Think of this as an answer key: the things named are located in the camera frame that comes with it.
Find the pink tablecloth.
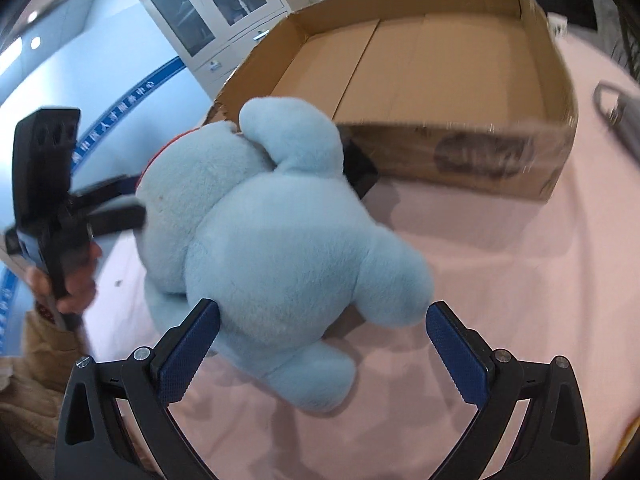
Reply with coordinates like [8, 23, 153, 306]
[85, 10, 640, 480]

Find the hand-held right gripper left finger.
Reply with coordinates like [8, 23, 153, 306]
[54, 298, 221, 480]

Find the person's left forearm beige sleeve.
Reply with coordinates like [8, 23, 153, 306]
[0, 309, 96, 443]

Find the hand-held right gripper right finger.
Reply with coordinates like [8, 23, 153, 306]
[426, 301, 592, 480]

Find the grey glass-door cabinet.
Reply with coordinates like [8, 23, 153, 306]
[139, 0, 292, 96]

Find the brown cardboard box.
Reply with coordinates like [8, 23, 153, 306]
[202, 0, 580, 203]

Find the black box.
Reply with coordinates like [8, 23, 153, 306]
[342, 130, 380, 201]

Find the light blue plush toy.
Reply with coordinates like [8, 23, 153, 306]
[136, 96, 435, 414]

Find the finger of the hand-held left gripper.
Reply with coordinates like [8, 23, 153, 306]
[70, 172, 143, 211]
[86, 204, 149, 237]

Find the person's left hand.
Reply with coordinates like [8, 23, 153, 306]
[27, 241, 103, 315]

